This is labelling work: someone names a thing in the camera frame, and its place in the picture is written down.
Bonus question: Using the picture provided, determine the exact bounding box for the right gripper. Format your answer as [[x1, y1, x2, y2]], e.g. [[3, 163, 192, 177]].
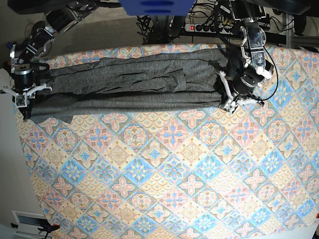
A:
[[0, 69, 52, 121]]

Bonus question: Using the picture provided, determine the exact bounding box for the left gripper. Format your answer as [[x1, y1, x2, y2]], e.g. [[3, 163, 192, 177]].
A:
[[214, 71, 264, 114]]

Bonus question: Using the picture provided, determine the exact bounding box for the grey t-shirt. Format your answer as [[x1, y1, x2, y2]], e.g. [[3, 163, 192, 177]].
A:
[[30, 49, 228, 123]]

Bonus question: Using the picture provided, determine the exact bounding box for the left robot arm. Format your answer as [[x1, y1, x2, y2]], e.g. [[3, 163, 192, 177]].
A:
[[210, 0, 276, 113]]

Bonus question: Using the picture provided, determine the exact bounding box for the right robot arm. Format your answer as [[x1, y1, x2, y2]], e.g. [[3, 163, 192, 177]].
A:
[[3, 0, 98, 120]]

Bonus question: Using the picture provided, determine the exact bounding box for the white power strip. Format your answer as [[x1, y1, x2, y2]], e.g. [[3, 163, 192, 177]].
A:
[[184, 23, 232, 35]]

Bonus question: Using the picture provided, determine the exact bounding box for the patterned tablecloth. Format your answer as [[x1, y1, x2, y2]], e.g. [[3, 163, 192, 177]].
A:
[[15, 47, 319, 239]]

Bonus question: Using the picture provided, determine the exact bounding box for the white floor vent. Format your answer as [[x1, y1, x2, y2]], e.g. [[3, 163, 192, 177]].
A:
[[12, 210, 49, 239]]

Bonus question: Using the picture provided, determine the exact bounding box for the black orange clamp lower left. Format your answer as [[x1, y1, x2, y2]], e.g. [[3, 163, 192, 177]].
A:
[[11, 223, 60, 239]]

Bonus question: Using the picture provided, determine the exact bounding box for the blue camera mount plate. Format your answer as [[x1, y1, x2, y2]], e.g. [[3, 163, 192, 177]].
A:
[[119, 0, 195, 16]]

